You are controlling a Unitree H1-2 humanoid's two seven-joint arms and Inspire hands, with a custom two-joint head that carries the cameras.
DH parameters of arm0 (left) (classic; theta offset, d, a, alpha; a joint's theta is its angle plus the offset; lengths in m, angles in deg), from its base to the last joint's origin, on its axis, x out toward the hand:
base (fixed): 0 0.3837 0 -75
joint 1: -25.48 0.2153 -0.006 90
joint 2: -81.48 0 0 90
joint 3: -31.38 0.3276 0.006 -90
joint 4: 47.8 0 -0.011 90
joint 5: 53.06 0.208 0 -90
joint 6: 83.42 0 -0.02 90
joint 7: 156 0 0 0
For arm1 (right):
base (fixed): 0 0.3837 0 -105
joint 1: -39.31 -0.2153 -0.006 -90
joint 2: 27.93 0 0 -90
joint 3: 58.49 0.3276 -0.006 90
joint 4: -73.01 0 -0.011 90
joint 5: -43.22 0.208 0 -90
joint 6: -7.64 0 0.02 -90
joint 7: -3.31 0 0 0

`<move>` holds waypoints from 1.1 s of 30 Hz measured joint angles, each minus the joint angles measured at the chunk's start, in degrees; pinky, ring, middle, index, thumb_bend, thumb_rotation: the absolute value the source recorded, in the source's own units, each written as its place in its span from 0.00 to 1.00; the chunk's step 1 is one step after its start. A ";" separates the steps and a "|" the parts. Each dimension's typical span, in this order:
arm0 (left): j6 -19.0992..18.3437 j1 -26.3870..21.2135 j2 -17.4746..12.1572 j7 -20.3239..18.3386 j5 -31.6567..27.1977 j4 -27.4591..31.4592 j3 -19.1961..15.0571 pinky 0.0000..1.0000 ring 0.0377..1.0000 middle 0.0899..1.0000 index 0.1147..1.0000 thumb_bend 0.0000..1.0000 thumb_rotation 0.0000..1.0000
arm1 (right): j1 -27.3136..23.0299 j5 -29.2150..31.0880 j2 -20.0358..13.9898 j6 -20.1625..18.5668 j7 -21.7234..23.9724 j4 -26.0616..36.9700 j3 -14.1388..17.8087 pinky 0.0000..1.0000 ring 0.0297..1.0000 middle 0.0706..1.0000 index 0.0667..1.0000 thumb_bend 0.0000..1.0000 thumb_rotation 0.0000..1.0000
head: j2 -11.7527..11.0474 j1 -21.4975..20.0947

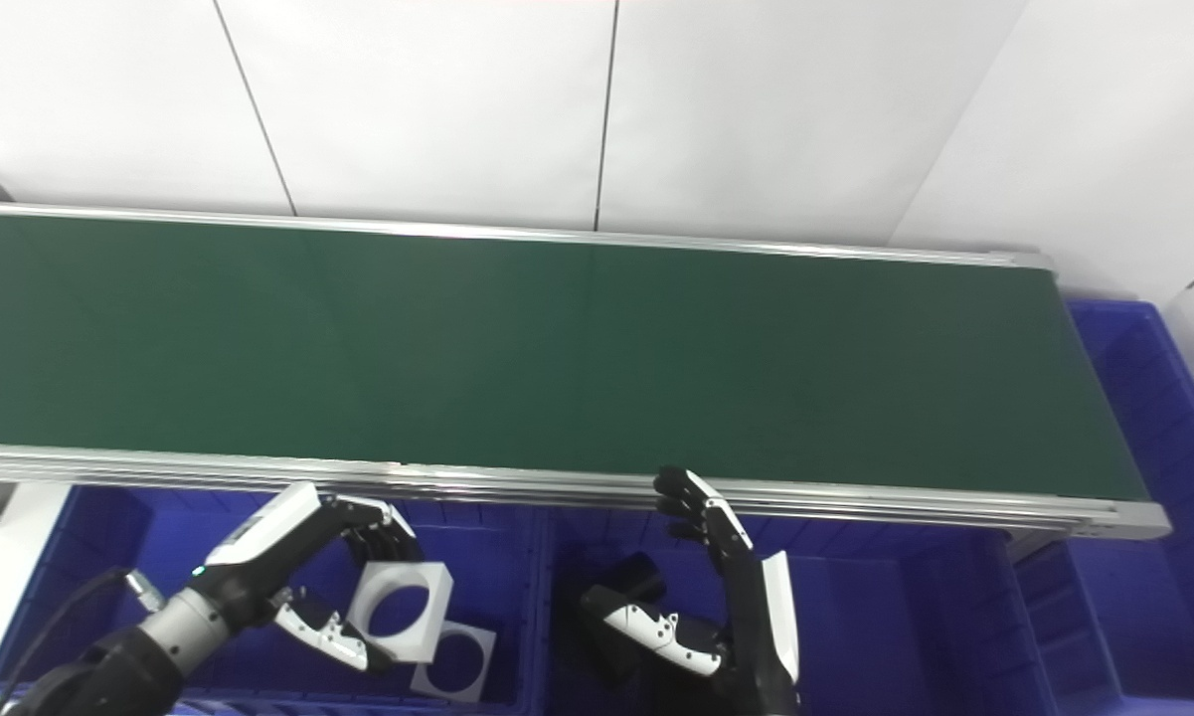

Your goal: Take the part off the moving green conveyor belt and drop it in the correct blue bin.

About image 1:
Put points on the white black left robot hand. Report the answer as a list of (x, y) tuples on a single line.
[(258, 557)]

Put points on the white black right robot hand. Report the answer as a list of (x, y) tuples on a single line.
[(766, 626)]

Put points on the white square part round hole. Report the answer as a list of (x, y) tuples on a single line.
[(482, 641), (440, 597)]

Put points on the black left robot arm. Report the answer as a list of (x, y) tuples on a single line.
[(109, 666)]

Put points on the black cylinder part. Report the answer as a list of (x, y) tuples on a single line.
[(641, 577)]

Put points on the blue plastic bin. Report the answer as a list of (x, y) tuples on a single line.
[(89, 557), (1173, 557), (905, 617)]

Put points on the green conveyor belt aluminium frame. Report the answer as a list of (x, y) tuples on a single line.
[(557, 348)]

